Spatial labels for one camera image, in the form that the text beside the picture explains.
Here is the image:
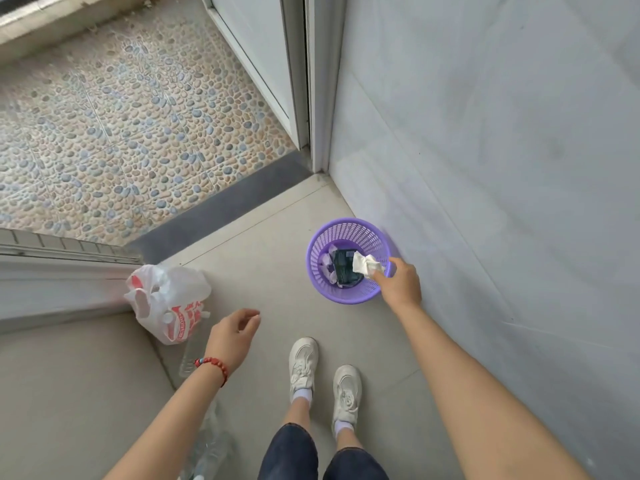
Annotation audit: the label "person's left hand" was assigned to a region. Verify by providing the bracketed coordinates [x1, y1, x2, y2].
[201, 309, 262, 381]

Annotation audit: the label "person's left leg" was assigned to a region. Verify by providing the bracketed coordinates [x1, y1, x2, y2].
[282, 397, 314, 431]

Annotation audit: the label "white red plastic bag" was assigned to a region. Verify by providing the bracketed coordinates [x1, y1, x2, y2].
[124, 264, 212, 346]

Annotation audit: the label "person's white sneaker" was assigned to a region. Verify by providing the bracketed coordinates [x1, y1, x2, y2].
[289, 337, 320, 403]
[332, 365, 363, 438]

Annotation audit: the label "dark plastic packet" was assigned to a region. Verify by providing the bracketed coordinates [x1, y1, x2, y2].
[330, 249, 366, 289]

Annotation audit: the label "white tissue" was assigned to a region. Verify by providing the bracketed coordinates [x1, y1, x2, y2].
[352, 253, 387, 281]

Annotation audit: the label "person's left forearm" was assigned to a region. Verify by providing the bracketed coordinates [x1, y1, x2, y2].
[102, 365, 226, 480]

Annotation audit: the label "person's left white sneaker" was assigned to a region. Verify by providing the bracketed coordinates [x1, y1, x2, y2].
[289, 337, 320, 403]

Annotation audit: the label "dark grey door threshold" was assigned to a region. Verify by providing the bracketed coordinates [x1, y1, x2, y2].
[127, 149, 327, 256]

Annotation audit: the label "person's right white sneaker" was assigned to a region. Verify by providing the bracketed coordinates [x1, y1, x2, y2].
[332, 365, 363, 438]

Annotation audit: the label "white door frame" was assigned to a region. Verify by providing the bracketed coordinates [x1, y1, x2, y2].
[200, 0, 346, 174]

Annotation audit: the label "person's right forearm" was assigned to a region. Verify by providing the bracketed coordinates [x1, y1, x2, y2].
[390, 302, 592, 480]

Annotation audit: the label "clear plastic bottle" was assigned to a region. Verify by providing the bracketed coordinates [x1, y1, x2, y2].
[178, 315, 212, 379]
[179, 399, 232, 480]

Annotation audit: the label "person's right hand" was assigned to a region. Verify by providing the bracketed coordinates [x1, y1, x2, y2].
[373, 258, 424, 316]

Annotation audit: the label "purple plastic waste basket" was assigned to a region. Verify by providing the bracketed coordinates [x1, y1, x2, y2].
[306, 218, 399, 305]

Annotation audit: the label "red bead bracelet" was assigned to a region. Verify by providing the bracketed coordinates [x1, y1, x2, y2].
[194, 357, 229, 388]

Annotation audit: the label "dark blue jeans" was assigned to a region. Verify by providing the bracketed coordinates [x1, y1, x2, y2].
[257, 423, 391, 480]

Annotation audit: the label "metal sliding door track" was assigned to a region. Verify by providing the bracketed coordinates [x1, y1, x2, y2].
[0, 229, 147, 335]

